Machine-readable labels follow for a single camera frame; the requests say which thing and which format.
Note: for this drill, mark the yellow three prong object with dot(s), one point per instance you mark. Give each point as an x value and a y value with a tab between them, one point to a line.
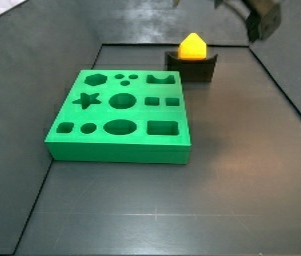
193	48

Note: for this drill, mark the black curved fixture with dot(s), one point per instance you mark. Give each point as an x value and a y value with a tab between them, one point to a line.
193	70

